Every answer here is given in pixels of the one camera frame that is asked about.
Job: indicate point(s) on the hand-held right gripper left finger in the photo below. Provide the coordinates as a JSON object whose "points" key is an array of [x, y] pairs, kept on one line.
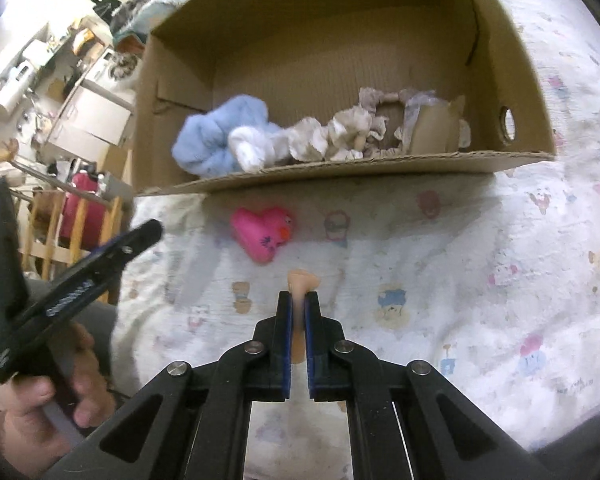
{"points": [[286, 345]]}

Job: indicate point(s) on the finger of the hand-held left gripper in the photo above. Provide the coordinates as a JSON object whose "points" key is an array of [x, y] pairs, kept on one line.
{"points": [[130, 240], [0, 240]]}

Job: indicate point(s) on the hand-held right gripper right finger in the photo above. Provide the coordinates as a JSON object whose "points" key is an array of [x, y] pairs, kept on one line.
{"points": [[311, 345]]}

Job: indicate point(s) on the peach soft tube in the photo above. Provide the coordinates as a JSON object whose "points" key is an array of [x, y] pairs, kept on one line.
{"points": [[302, 282]]}

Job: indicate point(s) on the blue fluffy scrunchie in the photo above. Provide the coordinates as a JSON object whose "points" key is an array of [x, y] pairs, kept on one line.
{"points": [[207, 140]]}

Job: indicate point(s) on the white sock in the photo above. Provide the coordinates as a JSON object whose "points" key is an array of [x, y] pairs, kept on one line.
{"points": [[252, 147]]}

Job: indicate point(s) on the white lace scrunchie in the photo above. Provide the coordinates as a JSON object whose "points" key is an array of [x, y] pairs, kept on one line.
{"points": [[325, 137]]}

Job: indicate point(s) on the khaki paper card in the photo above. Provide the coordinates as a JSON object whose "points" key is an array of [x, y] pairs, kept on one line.
{"points": [[432, 130]]}

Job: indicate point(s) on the clear plastic bag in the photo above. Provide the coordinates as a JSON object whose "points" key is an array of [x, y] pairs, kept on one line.
{"points": [[410, 115]]}

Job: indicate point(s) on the brown cardboard box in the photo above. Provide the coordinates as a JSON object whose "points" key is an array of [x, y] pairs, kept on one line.
{"points": [[330, 45]]}

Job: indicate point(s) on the person's left hand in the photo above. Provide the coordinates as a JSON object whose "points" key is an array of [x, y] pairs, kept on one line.
{"points": [[85, 385]]}

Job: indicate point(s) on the red suitcase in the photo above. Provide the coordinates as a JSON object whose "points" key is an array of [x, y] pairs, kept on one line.
{"points": [[82, 205]]}

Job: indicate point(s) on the pink heart plush toy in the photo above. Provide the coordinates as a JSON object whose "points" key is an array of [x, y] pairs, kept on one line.
{"points": [[262, 232]]}

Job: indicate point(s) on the white kitchen cabinet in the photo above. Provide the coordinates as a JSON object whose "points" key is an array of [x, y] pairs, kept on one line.
{"points": [[90, 115]]}

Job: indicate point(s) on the white washing machine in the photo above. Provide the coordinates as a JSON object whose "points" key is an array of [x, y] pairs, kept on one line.
{"points": [[122, 67]]}

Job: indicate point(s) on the teal fleece pillow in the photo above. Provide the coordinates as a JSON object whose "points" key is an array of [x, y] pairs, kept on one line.
{"points": [[147, 17]]}

